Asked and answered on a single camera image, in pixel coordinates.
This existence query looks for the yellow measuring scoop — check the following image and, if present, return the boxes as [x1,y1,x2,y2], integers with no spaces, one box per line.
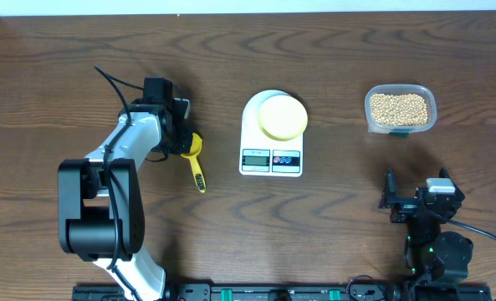
[182,133,207,193]

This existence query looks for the yellow bowl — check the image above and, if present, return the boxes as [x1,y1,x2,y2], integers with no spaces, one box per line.
[258,95,308,141]

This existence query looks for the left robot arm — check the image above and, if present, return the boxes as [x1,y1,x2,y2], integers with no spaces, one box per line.
[58,96,193,300]

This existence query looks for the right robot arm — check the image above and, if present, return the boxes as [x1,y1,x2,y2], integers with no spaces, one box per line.
[380,168,492,301]

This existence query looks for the white digital kitchen scale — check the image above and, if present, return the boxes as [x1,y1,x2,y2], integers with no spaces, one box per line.
[238,89,304,177]

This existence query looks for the green tape piece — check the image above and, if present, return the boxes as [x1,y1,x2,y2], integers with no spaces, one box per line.
[389,132,409,138]

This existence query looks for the soybeans pile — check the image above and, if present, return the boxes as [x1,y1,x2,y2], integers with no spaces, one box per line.
[370,94,428,126]

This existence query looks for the clear plastic container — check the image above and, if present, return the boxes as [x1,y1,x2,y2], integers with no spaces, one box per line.
[365,84,437,136]

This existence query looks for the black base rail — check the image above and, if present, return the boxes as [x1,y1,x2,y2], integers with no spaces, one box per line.
[70,283,493,301]

